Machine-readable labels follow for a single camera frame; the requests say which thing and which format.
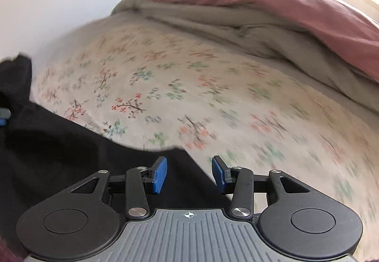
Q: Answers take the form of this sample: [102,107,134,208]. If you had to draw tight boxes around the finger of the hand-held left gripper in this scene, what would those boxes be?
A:
[0,107,12,127]

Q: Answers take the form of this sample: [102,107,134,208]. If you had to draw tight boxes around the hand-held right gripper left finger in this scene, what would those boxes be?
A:
[71,156,168,219]

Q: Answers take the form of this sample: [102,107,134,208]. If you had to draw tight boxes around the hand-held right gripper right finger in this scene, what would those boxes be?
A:
[212,155,310,218]

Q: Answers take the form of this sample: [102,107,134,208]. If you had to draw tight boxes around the person's maroon clothing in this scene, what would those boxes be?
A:
[0,235,22,262]

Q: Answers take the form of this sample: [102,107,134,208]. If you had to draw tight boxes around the black pants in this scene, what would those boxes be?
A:
[0,54,234,259]

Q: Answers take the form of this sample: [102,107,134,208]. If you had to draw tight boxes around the pink and grey duvet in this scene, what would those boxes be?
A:
[111,0,379,112]

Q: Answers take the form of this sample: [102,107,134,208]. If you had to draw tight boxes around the floral bed sheet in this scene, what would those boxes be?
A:
[30,18,379,252]

